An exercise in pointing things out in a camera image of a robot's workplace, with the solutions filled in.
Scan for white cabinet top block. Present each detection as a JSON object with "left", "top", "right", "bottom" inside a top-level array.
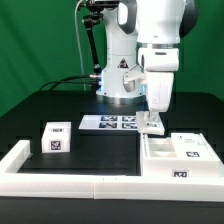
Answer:
[{"left": 41, "top": 122, "right": 71, "bottom": 153}]

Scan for black cables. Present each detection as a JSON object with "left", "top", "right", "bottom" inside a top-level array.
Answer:
[{"left": 39, "top": 75, "right": 102, "bottom": 92}]

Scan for white U-shaped obstacle frame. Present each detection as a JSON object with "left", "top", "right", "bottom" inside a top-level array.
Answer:
[{"left": 0, "top": 140, "right": 224, "bottom": 202}]

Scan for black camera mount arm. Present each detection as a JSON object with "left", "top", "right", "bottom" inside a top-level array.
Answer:
[{"left": 81, "top": 0, "right": 119, "bottom": 77}]

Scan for grey thin cable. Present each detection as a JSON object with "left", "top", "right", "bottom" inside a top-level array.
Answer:
[{"left": 74, "top": 0, "right": 88, "bottom": 92}]

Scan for white cabinet body box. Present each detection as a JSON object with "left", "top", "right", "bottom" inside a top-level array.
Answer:
[{"left": 140, "top": 134, "right": 224, "bottom": 178}]

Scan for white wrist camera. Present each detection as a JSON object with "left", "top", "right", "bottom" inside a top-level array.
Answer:
[{"left": 123, "top": 64, "right": 146, "bottom": 92}]

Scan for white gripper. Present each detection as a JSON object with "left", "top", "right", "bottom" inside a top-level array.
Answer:
[{"left": 138, "top": 47, "right": 179, "bottom": 122}]

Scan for white cabinet door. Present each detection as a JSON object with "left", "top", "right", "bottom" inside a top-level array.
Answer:
[
  {"left": 136, "top": 111, "right": 165, "bottom": 135},
  {"left": 171, "top": 133, "right": 211, "bottom": 160}
]

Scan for white marker base sheet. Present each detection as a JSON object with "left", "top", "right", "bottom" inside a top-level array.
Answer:
[{"left": 79, "top": 115, "right": 138, "bottom": 130}]

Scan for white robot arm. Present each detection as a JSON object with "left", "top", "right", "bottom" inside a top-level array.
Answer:
[{"left": 97, "top": 0, "right": 198, "bottom": 122}]

